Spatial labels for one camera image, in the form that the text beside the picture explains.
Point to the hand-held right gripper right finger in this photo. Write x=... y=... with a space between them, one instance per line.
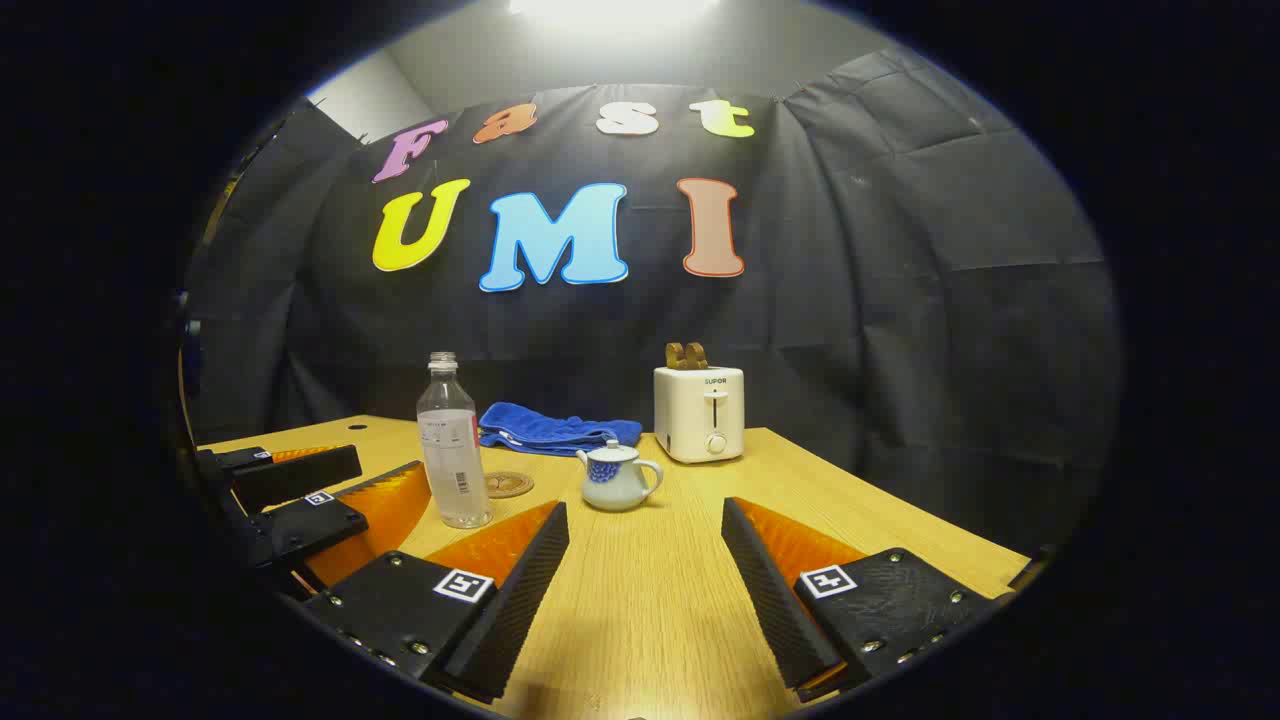
x=770 y=590

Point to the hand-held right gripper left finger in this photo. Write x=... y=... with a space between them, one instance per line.
x=520 y=590

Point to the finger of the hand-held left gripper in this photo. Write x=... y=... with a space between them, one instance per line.
x=310 y=525
x=300 y=475

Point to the round wooden coaster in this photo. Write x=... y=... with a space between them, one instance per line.
x=512 y=484

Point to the white blue teacup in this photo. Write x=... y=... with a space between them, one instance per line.
x=615 y=485

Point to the clear plastic water bottle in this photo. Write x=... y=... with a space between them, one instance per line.
x=452 y=460

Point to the blue towel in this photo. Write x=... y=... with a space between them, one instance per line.
x=550 y=430

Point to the white toaster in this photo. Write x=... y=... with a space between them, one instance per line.
x=698 y=410

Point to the black backdrop cloth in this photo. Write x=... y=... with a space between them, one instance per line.
x=850 y=300

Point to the ceiling light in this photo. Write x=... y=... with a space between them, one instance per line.
x=610 y=6

